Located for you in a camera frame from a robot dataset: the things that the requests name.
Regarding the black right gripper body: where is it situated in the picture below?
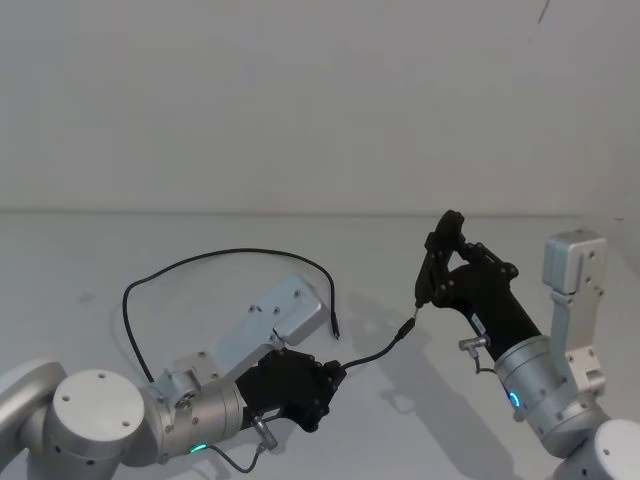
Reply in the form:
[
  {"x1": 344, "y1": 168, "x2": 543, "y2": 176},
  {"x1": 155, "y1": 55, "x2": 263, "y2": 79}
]
[{"x1": 433, "y1": 263, "x2": 543, "y2": 362}]

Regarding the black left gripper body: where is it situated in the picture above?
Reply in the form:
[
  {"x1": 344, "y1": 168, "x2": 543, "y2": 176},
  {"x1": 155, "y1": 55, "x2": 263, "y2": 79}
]
[{"x1": 234, "y1": 351, "x2": 326, "y2": 430}]

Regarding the long black cable with plugs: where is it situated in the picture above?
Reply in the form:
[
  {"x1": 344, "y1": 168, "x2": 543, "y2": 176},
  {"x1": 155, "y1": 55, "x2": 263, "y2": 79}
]
[{"x1": 122, "y1": 248, "x2": 420, "y2": 385}]

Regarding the white table cloth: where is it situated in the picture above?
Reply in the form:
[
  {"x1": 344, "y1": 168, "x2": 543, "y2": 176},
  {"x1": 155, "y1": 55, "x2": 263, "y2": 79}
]
[{"x1": 0, "y1": 212, "x2": 640, "y2": 480}]

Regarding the thin dark wrist cable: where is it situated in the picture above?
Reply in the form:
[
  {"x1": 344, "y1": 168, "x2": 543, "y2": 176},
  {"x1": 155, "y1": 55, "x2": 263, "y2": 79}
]
[
  {"x1": 458, "y1": 335, "x2": 499, "y2": 375},
  {"x1": 199, "y1": 415, "x2": 279, "y2": 474}
]

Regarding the plain pale wall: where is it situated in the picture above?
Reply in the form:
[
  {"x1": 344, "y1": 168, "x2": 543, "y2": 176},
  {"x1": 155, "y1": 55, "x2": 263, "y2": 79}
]
[{"x1": 0, "y1": 0, "x2": 640, "y2": 217}]

